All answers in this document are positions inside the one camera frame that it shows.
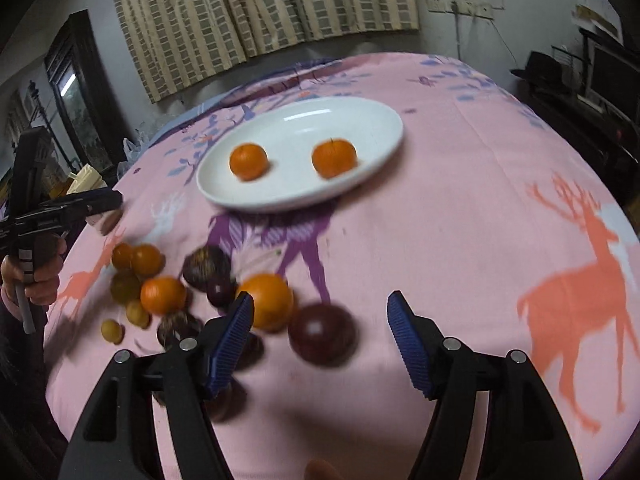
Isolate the greenish yellow citrus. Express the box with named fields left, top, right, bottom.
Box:
left=110, top=269, right=141, bottom=306

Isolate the large orange tangerine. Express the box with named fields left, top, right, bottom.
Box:
left=236, top=273, right=295, bottom=333

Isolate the dark red plum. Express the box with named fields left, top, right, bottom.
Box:
left=288, top=304, right=359, bottom=367

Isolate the left hand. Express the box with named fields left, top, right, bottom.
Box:
left=1, top=238, right=66, bottom=318

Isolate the pink cup with lid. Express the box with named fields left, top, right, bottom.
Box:
left=66, top=164, right=106, bottom=195

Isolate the dark brown water chestnut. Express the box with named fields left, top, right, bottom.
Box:
left=156, top=311, right=203, bottom=351
left=181, top=245, right=231, bottom=292

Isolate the dark framed cabinet door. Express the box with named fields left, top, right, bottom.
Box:
left=44, top=10, right=131, bottom=184

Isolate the orange mandarin on cloth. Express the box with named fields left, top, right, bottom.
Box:
left=140, top=276, right=188, bottom=316

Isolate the dark red cherry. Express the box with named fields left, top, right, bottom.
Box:
left=206, top=278, right=238, bottom=312

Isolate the small orange kumquat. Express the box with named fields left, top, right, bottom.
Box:
left=131, top=244, right=165, bottom=278

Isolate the small yellow-green kumquat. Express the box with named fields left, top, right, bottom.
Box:
left=100, top=318, right=125, bottom=344

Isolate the small orange mandarin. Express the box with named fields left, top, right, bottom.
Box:
left=229, top=143, right=269, bottom=181

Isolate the striped beige curtain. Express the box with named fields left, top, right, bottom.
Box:
left=113, top=0, right=419, bottom=103

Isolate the white oval plate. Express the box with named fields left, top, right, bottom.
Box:
left=196, top=96, right=404, bottom=212

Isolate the pink deer print tablecloth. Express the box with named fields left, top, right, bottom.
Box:
left=46, top=53, right=639, bottom=479

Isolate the orange mandarin with stem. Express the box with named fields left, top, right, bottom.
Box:
left=311, top=139, right=358, bottom=179

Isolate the black shelf with monitor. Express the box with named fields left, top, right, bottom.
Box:
left=511, top=27, right=639, bottom=207

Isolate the wall power strip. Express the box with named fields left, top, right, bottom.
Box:
left=425, top=0, right=494, bottom=20

